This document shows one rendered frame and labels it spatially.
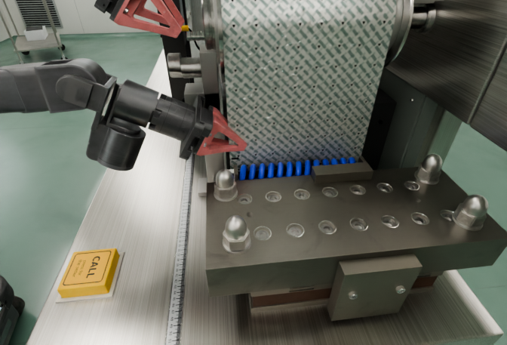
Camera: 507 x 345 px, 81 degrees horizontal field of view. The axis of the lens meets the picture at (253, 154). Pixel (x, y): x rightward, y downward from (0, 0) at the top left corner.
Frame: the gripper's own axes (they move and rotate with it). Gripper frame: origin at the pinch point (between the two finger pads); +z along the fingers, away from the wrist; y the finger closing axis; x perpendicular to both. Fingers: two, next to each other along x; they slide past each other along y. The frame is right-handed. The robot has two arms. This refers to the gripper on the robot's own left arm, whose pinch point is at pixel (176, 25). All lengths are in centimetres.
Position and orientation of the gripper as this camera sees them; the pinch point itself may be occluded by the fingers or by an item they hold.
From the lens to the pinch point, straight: 48.9
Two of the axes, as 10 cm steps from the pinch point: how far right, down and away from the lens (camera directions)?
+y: 1.2, 5.7, -8.2
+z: 7.6, 4.8, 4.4
